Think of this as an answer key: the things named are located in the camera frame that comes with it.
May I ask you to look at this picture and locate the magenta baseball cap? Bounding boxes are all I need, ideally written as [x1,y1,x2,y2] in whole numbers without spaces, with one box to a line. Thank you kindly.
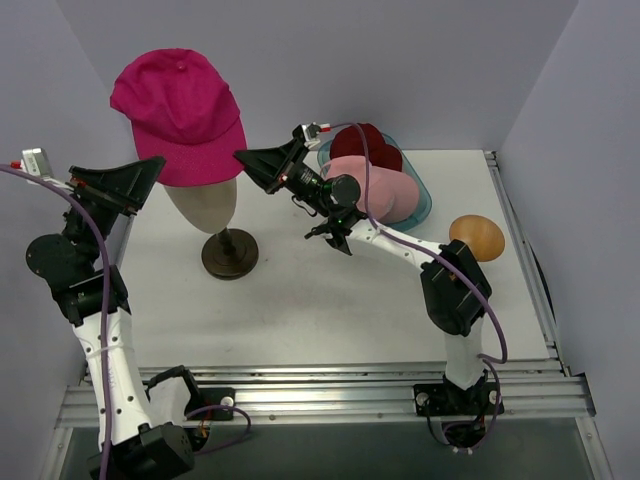
[110,48,247,188]

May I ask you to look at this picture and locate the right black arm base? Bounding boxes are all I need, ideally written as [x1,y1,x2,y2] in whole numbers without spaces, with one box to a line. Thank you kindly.
[413,379,505,454]

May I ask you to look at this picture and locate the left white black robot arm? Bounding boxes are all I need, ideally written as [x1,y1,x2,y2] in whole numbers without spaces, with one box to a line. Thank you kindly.
[26,157,206,479]

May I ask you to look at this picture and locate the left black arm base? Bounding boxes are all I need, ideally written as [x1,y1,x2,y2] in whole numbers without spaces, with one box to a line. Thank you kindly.
[176,386,236,452]

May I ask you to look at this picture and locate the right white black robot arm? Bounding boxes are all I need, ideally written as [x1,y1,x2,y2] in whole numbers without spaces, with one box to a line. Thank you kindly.
[234,139,492,413]

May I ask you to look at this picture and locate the dark red cap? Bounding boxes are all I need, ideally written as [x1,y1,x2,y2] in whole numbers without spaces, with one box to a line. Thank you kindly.
[329,123,403,171]

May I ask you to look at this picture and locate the cream fabric mannequin head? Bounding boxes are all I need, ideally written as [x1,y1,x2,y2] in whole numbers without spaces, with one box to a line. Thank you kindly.
[164,179,237,235]

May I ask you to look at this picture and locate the dark round mannequin stand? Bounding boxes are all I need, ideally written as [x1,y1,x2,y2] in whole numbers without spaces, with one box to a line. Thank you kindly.
[201,228,259,280]

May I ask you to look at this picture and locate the light pink cap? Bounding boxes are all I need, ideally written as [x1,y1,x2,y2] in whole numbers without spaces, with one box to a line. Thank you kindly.
[321,155,420,224]

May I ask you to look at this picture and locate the teal transparent plastic tray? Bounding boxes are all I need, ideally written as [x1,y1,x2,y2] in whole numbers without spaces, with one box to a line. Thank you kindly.
[317,132,432,232]

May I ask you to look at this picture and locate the wooden egg-shaped hat stand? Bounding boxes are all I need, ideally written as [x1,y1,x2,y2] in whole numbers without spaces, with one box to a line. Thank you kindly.
[449,215,506,262]

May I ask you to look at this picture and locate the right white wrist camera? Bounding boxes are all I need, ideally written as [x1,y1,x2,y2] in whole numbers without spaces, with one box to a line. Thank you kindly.
[296,122,332,150]

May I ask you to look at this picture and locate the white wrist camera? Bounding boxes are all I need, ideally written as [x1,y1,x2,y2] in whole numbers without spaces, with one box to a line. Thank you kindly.
[20,148,53,179]
[296,122,332,150]

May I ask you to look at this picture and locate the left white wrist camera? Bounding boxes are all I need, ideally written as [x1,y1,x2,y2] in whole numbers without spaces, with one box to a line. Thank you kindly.
[20,148,53,179]

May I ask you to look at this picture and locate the aluminium front rail frame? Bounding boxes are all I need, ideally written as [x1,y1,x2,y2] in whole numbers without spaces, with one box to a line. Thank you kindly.
[44,149,616,480]

